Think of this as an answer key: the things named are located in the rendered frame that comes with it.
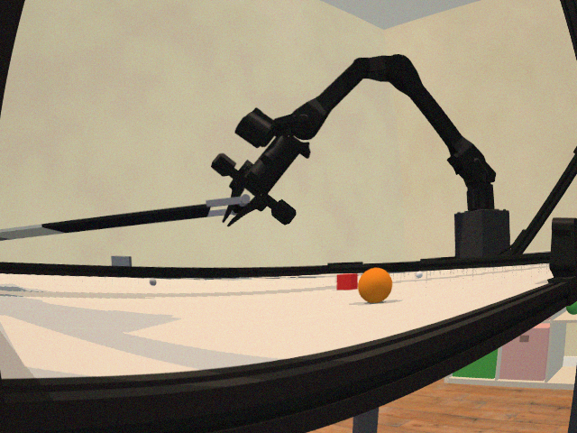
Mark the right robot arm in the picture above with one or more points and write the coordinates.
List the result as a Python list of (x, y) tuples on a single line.
[(258, 129)]

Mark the red cube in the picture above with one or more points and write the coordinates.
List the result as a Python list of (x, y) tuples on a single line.
[(347, 281)]

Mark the orange ball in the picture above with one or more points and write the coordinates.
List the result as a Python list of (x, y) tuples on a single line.
[(375, 285)]

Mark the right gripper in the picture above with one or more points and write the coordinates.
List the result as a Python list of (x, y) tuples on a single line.
[(265, 173)]

